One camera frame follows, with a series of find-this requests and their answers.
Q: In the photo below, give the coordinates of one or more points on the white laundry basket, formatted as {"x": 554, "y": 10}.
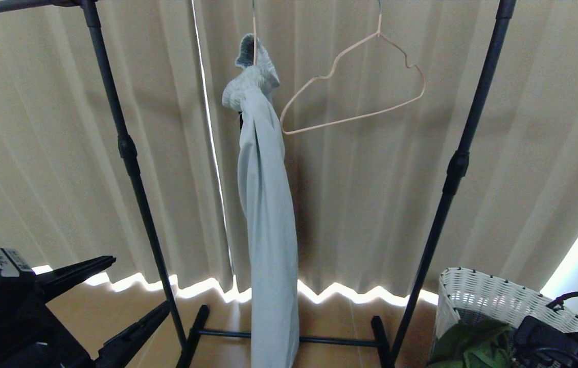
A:
{"x": 472, "y": 296}

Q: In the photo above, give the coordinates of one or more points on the black clothes rack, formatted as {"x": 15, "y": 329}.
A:
{"x": 130, "y": 153}

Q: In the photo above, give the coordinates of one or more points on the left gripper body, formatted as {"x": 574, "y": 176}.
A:
{"x": 38, "y": 337}

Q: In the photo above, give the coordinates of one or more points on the green garment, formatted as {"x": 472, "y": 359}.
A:
{"x": 467, "y": 345}

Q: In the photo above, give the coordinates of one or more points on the beige curtain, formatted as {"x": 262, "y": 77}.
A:
{"x": 370, "y": 204}

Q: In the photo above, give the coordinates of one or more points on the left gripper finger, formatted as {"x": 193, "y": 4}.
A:
{"x": 74, "y": 274}
{"x": 130, "y": 337}

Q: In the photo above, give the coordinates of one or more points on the pink clothes hanger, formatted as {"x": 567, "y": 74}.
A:
{"x": 379, "y": 25}
{"x": 255, "y": 36}

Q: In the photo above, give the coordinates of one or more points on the pale grey shorts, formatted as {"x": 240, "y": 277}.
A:
{"x": 268, "y": 230}

